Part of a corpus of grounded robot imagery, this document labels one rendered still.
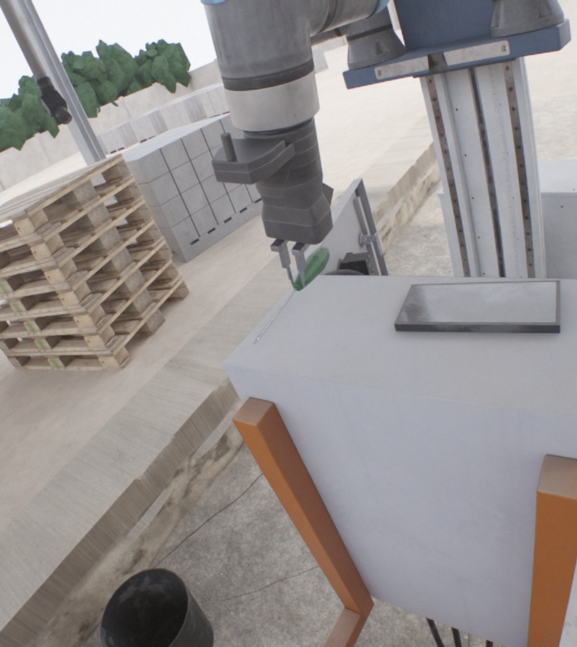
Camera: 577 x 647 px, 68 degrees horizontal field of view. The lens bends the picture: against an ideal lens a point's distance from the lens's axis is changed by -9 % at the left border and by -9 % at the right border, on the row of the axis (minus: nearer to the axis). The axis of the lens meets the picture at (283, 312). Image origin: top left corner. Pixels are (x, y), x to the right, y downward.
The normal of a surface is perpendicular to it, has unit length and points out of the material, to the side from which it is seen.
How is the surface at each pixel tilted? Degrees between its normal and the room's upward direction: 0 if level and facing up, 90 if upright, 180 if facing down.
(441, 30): 90
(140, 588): 81
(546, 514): 90
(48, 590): 91
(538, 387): 0
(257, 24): 101
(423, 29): 90
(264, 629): 0
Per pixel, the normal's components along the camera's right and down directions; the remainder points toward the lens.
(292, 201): -0.46, 0.75
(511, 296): -0.33, -0.81
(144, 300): 0.88, -0.07
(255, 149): -0.18, -0.73
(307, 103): 0.72, 0.36
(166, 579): -0.21, 0.44
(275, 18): 0.36, 0.58
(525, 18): -0.51, 0.28
